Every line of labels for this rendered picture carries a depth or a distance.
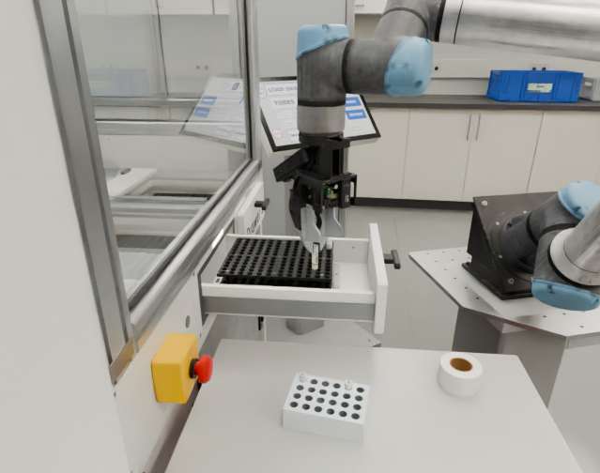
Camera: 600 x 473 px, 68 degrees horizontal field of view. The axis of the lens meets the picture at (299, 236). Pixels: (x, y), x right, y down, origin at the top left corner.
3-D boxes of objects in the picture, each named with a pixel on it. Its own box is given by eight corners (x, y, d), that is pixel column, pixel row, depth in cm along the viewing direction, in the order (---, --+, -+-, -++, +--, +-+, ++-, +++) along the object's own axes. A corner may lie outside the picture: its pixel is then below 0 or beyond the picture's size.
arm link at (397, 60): (439, 7, 60) (361, 10, 64) (419, 63, 55) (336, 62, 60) (440, 56, 66) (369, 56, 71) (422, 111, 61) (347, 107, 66)
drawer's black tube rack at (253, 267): (332, 267, 103) (333, 241, 100) (330, 308, 87) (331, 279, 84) (238, 263, 105) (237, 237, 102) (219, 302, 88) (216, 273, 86)
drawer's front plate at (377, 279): (374, 265, 108) (376, 221, 103) (383, 336, 81) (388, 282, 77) (366, 264, 108) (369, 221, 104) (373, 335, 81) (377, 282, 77)
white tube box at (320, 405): (368, 403, 74) (370, 385, 72) (362, 443, 66) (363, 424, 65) (296, 389, 77) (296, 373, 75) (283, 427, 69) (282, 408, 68)
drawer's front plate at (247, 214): (264, 215, 139) (263, 181, 135) (245, 254, 113) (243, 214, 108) (258, 215, 139) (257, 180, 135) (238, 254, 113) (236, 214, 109)
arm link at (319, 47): (342, 22, 59) (284, 24, 62) (339, 108, 63) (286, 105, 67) (361, 24, 65) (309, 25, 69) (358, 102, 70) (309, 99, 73)
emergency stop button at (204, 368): (216, 371, 67) (214, 349, 65) (208, 389, 63) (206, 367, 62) (196, 370, 67) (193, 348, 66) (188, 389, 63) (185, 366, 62)
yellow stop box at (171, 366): (205, 372, 69) (201, 332, 66) (191, 405, 63) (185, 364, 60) (173, 369, 70) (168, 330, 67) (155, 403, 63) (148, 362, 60)
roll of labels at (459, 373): (481, 400, 74) (484, 381, 73) (437, 392, 76) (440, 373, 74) (477, 373, 80) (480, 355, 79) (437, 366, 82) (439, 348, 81)
